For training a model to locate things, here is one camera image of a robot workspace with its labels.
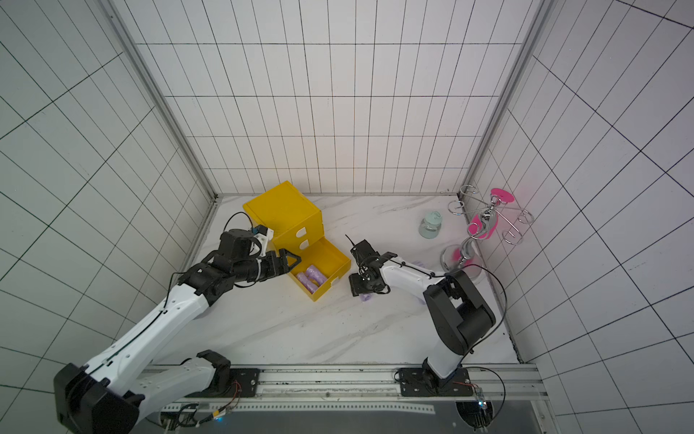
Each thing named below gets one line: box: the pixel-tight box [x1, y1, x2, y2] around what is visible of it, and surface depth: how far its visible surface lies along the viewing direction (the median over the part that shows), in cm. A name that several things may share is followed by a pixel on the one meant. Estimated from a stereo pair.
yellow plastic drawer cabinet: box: [243, 180, 352, 302], surface depth 89 cm
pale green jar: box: [418, 210, 443, 240], surface depth 102 cm
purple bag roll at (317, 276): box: [305, 264, 328, 286], surface depth 94 cm
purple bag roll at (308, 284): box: [296, 272, 319, 294], surface depth 91 cm
